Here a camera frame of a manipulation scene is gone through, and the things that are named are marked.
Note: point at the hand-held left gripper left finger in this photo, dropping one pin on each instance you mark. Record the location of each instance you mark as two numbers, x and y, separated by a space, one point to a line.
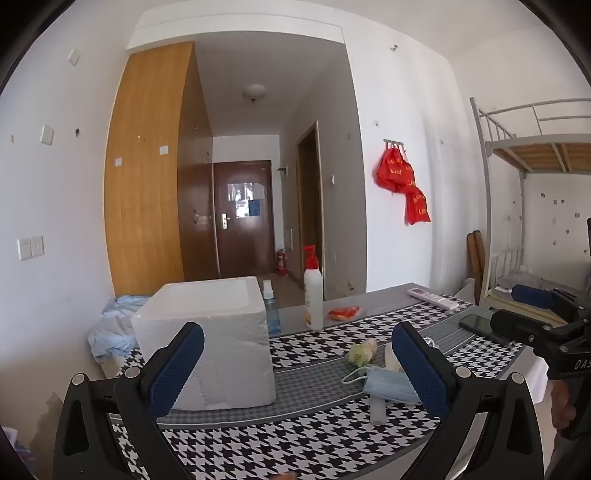
178 369

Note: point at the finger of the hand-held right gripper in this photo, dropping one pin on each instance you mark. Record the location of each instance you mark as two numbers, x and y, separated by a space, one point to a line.
512 325
531 295

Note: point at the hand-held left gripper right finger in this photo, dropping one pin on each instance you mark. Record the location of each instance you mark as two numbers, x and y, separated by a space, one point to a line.
418 364

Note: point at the green tissue packet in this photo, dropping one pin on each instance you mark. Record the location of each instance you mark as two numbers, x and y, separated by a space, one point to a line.
362 353

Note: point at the white foam box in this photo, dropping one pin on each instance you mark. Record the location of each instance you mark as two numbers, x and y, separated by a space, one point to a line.
221 318

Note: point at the person's right hand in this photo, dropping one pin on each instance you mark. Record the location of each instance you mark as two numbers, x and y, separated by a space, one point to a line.
562 404

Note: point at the black smartphone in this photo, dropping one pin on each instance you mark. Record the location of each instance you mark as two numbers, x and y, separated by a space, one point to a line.
480 325

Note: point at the blue face mask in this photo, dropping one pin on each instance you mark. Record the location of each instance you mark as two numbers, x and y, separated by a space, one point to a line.
390 385

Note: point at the small clear tube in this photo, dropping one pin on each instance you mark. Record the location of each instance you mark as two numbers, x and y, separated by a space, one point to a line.
378 410

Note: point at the leaning wooden boards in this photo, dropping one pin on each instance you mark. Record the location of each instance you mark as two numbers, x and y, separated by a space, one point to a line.
475 263

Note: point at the white remote control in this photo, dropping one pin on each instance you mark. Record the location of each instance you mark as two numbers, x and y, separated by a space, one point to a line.
431 297

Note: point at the light blue crumpled cloth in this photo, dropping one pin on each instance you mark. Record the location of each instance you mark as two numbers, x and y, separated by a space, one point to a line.
115 327

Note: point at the orange snack packet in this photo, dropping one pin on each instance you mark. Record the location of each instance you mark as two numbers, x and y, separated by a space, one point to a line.
344 313

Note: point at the blue spray bottle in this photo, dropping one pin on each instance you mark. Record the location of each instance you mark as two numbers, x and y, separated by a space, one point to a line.
273 318

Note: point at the houndstooth tablecloth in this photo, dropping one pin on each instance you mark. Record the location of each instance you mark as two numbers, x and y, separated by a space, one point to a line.
323 443

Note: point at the white lotion bottle red pump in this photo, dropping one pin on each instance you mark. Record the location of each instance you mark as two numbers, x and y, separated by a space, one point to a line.
314 295

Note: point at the grey metal bunk bed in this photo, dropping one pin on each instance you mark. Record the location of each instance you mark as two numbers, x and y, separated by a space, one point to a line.
545 154

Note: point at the red cloth bag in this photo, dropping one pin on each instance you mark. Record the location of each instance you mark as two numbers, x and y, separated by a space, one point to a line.
418 207
395 170

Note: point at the red fire extinguisher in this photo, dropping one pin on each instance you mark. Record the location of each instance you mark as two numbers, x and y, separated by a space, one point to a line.
281 263

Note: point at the brown entrance door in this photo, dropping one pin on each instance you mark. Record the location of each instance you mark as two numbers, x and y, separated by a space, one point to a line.
244 230

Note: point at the wooden wardrobe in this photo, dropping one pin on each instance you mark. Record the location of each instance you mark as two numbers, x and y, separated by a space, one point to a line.
143 184

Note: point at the round ceiling lamp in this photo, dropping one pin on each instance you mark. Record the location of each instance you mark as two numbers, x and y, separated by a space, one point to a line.
254 92

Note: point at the wooden side door frame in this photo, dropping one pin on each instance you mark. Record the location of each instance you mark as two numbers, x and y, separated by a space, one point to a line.
319 207

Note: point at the double white wall socket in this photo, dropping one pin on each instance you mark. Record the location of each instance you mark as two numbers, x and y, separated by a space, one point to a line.
30 248

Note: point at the metal wall hook rack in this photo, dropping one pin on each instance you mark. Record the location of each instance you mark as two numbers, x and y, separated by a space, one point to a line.
395 142

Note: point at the white wall switch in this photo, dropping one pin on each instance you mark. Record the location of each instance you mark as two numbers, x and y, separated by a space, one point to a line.
46 134

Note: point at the white wall plate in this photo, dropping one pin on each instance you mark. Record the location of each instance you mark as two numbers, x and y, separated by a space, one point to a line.
74 57

